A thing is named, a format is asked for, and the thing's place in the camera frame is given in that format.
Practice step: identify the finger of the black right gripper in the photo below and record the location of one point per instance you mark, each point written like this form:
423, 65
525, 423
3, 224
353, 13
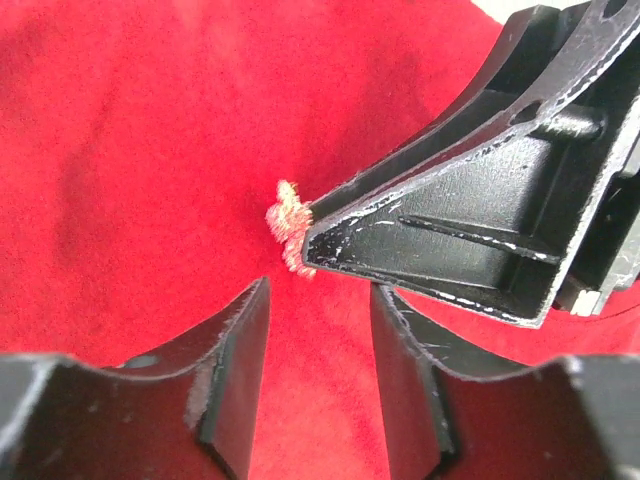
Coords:
476, 235
543, 59

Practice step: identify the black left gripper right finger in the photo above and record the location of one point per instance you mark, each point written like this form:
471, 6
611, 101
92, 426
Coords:
452, 410

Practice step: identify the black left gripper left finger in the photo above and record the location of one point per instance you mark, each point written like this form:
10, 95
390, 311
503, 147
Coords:
184, 410

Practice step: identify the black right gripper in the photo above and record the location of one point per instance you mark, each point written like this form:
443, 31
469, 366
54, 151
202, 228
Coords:
594, 201

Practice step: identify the red t-shirt garment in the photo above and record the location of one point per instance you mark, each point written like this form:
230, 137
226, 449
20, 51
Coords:
141, 146

